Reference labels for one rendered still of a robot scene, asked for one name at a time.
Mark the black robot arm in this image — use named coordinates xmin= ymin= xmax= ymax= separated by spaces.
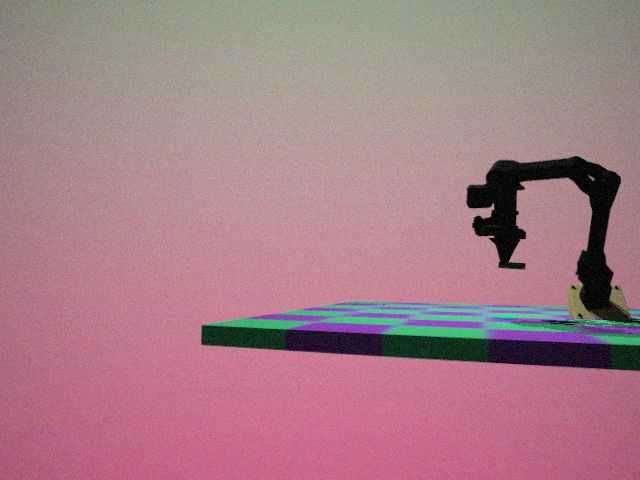
xmin=466 ymin=156 xmax=621 ymax=310

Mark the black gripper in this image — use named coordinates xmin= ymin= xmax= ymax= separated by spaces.
xmin=482 ymin=206 xmax=526 ymax=265

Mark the green rectangular post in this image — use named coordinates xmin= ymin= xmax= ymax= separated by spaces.
xmin=498 ymin=262 xmax=526 ymax=270

